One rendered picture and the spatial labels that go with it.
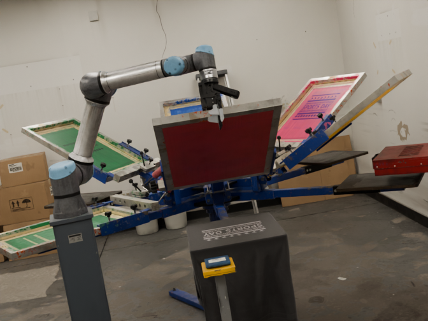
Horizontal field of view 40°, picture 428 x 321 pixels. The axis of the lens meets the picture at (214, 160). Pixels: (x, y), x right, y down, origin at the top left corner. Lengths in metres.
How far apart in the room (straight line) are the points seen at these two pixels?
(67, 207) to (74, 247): 0.18
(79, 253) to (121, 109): 4.70
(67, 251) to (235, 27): 5.06
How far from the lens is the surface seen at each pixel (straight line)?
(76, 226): 2.63
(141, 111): 7.22
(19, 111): 7.42
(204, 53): 2.52
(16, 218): 7.11
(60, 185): 2.63
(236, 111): 2.64
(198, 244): 2.76
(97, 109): 2.68
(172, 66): 2.39
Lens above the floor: 1.69
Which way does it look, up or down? 8 degrees down
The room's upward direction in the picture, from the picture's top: 9 degrees counter-clockwise
